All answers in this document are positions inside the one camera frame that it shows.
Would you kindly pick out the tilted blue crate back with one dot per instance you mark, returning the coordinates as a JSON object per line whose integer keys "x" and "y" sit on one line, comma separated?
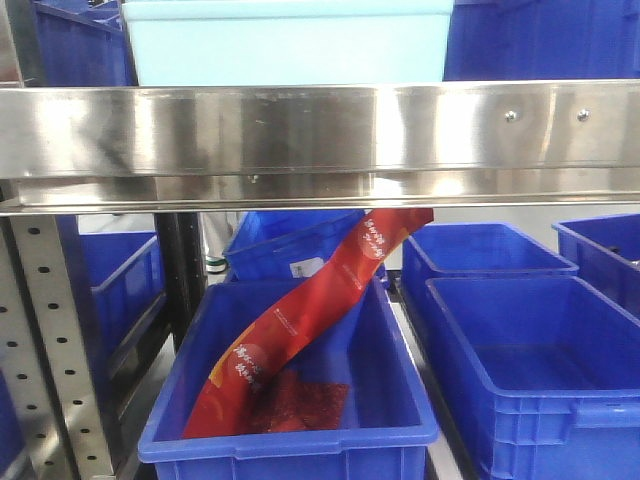
{"x": 287, "y": 244}

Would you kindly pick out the dark blue crate upper far right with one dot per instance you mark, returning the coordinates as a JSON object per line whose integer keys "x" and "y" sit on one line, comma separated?
{"x": 543, "y": 40}

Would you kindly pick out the blue crate front right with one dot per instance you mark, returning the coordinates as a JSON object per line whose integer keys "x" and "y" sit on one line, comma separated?
{"x": 541, "y": 376}

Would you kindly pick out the dark blue crate upper far left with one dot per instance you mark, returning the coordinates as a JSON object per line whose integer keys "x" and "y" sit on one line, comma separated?
{"x": 83, "y": 44}

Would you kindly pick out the dark blue crate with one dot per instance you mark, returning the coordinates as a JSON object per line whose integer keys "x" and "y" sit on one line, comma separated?
{"x": 83, "y": 44}
{"x": 543, "y": 40}

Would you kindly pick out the blue crate back right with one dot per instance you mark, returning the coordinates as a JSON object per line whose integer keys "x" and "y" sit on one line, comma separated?
{"x": 474, "y": 250}

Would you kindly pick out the stainless beam right shelf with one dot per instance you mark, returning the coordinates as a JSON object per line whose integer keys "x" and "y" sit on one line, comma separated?
{"x": 134, "y": 149}

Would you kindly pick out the perforated metal shelf post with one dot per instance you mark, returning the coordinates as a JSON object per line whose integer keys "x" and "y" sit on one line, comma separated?
{"x": 55, "y": 357}

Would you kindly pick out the red snack package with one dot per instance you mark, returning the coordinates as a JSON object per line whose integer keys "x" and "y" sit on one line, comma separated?
{"x": 297, "y": 319}

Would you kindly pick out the light blue bin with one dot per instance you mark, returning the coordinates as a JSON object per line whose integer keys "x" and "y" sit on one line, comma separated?
{"x": 287, "y": 43}

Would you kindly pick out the black shelf upright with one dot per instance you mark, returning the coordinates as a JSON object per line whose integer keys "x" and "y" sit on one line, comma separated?
{"x": 182, "y": 256}

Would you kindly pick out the blue crate left shelf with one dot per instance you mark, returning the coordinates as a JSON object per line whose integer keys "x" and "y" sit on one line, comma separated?
{"x": 128, "y": 287}

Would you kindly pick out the blue crate with package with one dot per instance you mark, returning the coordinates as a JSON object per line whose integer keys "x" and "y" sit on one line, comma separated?
{"x": 350, "y": 406}

